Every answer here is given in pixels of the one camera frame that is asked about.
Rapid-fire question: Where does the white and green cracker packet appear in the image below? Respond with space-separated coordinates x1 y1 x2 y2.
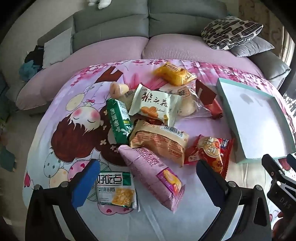
96 172 140 212

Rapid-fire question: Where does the pink sofa seat cover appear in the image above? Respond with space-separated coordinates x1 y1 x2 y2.
15 35 266 110

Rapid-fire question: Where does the grey and white plush toy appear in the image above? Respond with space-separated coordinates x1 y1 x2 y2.
88 0 111 10

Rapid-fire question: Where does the dark cloth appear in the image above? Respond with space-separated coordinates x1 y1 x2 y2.
24 45 44 67

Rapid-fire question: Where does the dark red snack packet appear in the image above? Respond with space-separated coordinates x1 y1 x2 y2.
195 79 223 120

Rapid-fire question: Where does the cream cookie packet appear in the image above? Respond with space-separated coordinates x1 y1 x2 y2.
128 83 182 127

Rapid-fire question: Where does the teal cloth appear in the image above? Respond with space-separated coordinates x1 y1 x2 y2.
18 61 43 81

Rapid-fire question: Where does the teal shallow box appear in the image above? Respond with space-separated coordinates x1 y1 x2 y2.
216 77 296 164

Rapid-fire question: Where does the tan bread packet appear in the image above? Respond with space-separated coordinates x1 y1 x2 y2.
129 119 189 168

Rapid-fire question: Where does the white bun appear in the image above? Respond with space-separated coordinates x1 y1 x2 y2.
159 85 213 120

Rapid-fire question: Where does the black and white patterned pillow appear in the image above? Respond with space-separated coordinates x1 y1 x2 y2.
201 16 264 50

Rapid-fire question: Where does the beige patterned curtain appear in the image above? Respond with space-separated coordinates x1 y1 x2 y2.
238 0 287 63

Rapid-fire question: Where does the yellow cake packet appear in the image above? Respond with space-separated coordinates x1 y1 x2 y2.
153 62 197 87

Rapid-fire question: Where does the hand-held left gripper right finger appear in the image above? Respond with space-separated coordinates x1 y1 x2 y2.
196 160 271 241

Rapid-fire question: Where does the green biscuit packet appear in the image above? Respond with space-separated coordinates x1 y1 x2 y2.
106 98 134 145

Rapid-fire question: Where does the pink printed blanket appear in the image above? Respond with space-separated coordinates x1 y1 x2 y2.
22 59 296 241

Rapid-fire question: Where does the cream jelly cup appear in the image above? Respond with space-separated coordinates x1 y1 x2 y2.
109 81 130 99

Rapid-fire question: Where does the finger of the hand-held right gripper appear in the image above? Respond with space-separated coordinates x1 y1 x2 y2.
262 153 286 179
286 153 296 176

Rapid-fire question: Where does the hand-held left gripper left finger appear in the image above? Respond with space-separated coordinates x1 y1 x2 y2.
25 159 101 241

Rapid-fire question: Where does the dark grey pillow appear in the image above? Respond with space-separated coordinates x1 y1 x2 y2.
230 37 275 57

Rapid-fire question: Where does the grey sofa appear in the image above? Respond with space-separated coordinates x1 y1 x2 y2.
5 0 292 116

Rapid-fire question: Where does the red round cracker packet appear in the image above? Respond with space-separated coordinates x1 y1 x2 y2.
184 135 234 179

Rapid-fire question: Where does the pink biscuit packet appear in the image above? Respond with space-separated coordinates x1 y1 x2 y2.
118 145 185 211

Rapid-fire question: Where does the light grey pillow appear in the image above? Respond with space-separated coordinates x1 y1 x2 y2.
42 27 73 69

